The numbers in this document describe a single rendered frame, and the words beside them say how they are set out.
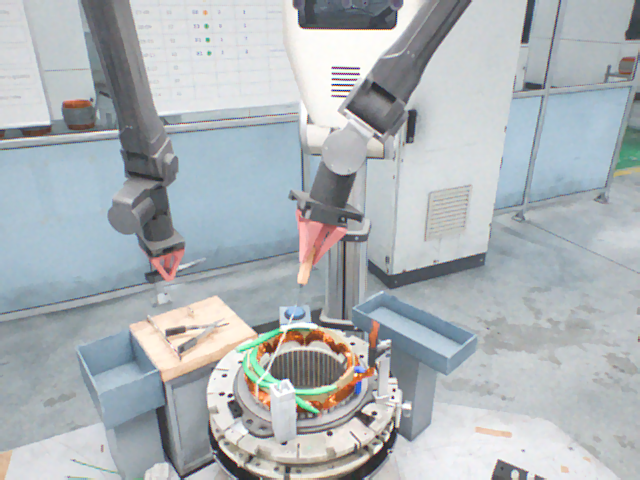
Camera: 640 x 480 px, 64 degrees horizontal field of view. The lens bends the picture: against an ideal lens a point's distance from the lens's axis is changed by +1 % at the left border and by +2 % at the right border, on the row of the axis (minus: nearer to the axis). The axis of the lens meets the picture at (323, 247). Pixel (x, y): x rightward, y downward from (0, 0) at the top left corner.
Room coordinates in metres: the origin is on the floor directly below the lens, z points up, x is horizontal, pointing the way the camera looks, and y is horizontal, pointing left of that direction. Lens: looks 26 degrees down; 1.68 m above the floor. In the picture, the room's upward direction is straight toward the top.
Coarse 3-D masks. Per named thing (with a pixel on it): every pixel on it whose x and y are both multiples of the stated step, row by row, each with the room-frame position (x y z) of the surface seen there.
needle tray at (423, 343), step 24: (360, 312) 0.94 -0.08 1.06; (384, 312) 1.00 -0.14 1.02; (408, 312) 0.97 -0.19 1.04; (384, 336) 0.89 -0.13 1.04; (408, 336) 0.85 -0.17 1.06; (432, 336) 0.90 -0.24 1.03; (456, 336) 0.89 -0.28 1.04; (408, 360) 0.86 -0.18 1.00; (432, 360) 0.80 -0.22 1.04; (456, 360) 0.80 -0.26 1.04; (408, 384) 0.86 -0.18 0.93; (432, 384) 0.89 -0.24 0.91; (432, 408) 0.90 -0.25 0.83; (408, 432) 0.85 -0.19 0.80
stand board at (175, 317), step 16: (192, 304) 0.97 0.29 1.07; (208, 304) 0.97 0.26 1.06; (224, 304) 0.97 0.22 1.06; (160, 320) 0.91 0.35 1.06; (176, 320) 0.91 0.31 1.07; (192, 320) 0.91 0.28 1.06; (208, 320) 0.91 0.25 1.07; (224, 320) 0.91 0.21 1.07; (240, 320) 0.91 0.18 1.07; (144, 336) 0.85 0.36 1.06; (176, 336) 0.85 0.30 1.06; (192, 336) 0.85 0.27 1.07; (224, 336) 0.85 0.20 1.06; (240, 336) 0.85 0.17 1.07; (256, 336) 0.86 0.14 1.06; (160, 352) 0.80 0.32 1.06; (192, 352) 0.80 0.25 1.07; (208, 352) 0.80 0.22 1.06; (224, 352) 0.81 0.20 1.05; (160, 368) 0.75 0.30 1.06; (176, 368) 0.75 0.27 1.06; (192, 368) 0.77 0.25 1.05
